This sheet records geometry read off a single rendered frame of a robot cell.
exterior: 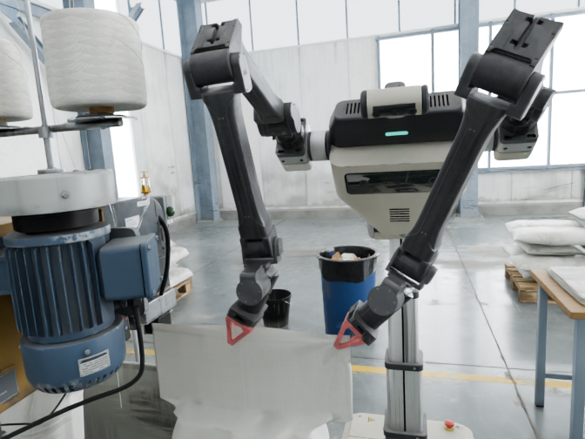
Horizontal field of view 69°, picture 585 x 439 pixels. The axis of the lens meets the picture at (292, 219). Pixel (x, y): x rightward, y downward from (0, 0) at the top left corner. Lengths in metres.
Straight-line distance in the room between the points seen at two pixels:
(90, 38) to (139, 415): 1.30
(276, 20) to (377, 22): 2.06
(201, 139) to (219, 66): 8.93
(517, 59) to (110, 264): 0.68
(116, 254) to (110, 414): 1.18
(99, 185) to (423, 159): 0.82
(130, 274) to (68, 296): 0.09
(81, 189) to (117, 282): 0.15
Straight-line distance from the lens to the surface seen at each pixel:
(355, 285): 3.14
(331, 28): 9.32
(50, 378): 0.76
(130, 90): 0.82
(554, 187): 9.27
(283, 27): 9.57
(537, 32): 0.77
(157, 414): 1.70
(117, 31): 0.84
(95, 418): 1.87
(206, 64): 0.79
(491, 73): 0.73
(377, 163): 1.20
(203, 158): 9.69
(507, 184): 9.07
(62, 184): 0.67
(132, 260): 0.70
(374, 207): 1.32
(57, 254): 0.71
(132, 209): 1.12
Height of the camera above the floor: 1.43
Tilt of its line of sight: 9 degrees down
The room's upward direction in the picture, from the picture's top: 4 degrees counter-clockwise
